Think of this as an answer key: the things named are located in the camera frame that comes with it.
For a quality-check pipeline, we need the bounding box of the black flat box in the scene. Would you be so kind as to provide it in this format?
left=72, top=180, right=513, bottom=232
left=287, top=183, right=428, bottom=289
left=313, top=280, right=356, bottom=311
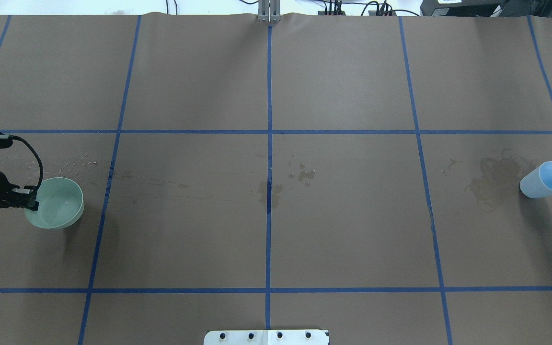
left=420, top=0, right=504, bottom=17

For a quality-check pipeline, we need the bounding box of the light blue plastic cup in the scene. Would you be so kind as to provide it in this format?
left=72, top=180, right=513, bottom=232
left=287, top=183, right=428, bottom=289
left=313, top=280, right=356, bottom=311
left=519, top=161, right=552, bottom=199

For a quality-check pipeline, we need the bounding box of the white pedestal column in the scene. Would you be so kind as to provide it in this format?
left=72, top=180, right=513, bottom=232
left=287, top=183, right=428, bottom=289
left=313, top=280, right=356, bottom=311
left=203, top=329, right=330, bottom=345

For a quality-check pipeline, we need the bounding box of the mint green bowl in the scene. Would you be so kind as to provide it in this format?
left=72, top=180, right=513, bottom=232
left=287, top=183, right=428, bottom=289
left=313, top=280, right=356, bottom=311
left=24, top=177, right=85, bottom=230

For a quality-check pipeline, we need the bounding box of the aluminium frame post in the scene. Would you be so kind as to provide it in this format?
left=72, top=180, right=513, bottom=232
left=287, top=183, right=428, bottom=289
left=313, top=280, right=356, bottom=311
left=258, top=0, right=282, bottom=23

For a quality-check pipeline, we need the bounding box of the orange black adapter board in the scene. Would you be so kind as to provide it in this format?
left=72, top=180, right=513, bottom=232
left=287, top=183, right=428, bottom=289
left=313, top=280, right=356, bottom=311
left=316, top=0, right=395, bottom=17

